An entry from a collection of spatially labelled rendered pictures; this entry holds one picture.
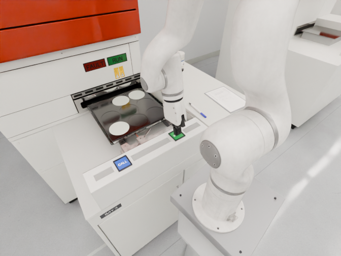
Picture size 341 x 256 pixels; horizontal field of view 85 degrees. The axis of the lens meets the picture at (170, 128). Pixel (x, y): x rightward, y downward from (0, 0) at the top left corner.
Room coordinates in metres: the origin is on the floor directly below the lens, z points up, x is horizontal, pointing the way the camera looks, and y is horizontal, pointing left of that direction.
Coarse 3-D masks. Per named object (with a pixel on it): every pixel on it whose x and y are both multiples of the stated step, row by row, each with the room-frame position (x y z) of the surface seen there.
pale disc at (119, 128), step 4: (112, 124) 0.71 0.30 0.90; (116, 124) 0.71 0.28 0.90; (120, 124) 0.71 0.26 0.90; (124, 124) 0.71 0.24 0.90; (112, 128) 0.68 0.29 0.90; (116, 128) 0.68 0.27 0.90; (120, 128) 0.68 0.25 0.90; (124, 128) 0.68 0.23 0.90; (128, 128) 0.68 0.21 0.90; (112, 132) 0.65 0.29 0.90; (116, 132) 0.65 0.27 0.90; (120, 132) 0.65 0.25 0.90; (124, 132) 0.65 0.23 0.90
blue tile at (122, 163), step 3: (120, 159) 0.44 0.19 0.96; (123, 159) 0.44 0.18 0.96; (126, 159) 0.44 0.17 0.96; (117, 162) 0.43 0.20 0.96; (120, 162) 0.43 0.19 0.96; (123, 162) 0.43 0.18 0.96; (126, 162) 0.43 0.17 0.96; (117, 165) 0.41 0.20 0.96; (120, 165) 0.41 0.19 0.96; (123, 165) 0.41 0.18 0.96; (126, 165) 0.41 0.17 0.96; (120, 168) 0.40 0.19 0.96
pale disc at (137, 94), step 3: (135, 90) 1.03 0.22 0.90; (138, 90) 1.03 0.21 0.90; (129, 93) 1.00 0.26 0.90; (132, 93) 1.00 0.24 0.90; (135, 93) 1.00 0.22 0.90; (138, 93) 1.00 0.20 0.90; (141, 93) 1.00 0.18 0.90; (144, 93) 1.00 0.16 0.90; (129, 96) 0.97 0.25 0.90; (132, 96) 0.97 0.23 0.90; (135, 96) 0.97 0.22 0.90; (138, 96) 0.97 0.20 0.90; (141, 96) 0.97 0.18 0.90; (135, 99) 0.94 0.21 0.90
